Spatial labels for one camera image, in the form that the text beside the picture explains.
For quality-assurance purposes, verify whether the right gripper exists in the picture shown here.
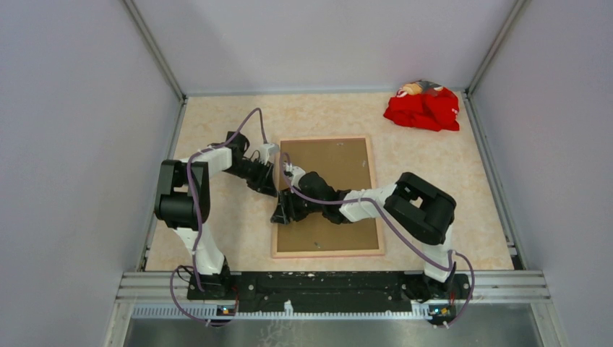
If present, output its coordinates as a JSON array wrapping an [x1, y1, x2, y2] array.
[[270, 186, 325, 226]]

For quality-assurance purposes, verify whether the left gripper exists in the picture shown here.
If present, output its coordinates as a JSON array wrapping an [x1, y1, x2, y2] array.
[[223, 157, 278, 197]]

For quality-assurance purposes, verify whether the pink wooden picture frame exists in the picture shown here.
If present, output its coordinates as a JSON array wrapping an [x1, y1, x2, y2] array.
[[270, 135, 387, 260]]

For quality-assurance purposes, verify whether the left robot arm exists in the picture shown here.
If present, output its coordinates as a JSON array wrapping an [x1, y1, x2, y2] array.
[[154, 132, 280, 299]]

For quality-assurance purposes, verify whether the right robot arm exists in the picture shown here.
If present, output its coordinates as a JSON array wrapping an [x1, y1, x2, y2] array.
[[270, 166, 458, 302]]

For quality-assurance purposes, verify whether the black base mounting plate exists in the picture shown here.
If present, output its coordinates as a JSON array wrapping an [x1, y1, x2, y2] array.
[[187, 271, 471, 313]]

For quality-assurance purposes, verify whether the red crumpled cloth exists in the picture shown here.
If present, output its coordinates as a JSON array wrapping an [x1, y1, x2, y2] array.
[[383, 80, 460, 132]]

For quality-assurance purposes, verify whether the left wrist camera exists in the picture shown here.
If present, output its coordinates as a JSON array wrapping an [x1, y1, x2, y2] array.
[[258, 142, 280, 164]]

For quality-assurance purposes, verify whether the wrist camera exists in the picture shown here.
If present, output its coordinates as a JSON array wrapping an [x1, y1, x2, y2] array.
[[282, 162, 306, 189], [258, 142, 280, 164]]

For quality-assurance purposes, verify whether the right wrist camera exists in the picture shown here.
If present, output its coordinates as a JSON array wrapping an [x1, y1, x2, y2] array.
[[282, 162, 306, 189]]

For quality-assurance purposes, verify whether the aluminium rail with cable duct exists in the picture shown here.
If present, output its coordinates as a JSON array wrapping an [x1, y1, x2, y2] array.
[[105, 270, 567, 346]]

